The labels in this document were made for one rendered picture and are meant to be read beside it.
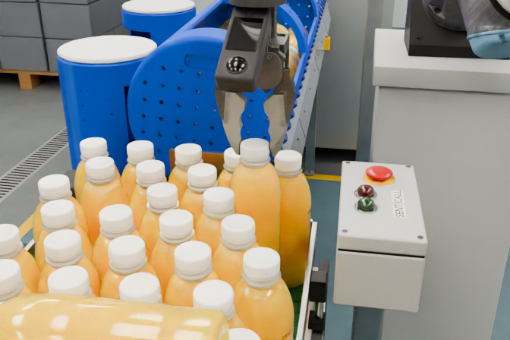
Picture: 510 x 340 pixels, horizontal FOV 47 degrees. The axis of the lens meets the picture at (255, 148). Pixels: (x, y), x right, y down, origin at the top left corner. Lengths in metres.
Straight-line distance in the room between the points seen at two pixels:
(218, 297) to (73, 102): 1.20
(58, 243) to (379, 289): 0.37
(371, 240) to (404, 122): 0.54
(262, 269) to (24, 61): 4.36
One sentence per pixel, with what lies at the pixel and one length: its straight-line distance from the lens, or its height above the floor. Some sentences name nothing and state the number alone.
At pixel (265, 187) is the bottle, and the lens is 0.77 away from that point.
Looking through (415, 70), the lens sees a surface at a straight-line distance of 1.15.
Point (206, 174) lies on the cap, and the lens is 0.79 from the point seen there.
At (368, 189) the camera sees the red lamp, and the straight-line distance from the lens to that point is 0.76.
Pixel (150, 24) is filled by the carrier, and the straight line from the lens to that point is 2.25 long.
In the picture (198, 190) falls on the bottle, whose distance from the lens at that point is 0.80.
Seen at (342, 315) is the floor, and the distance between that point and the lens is 2.30.
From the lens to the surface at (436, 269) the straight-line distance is 1.36.
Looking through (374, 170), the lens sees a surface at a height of 1.11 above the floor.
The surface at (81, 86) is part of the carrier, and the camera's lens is 1.67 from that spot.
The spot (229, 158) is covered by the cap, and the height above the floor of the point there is 1.11.
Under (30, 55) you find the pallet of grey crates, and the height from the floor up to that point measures 0.27.
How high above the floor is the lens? 1.46
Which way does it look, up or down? 24 degrees down
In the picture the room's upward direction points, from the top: straight up
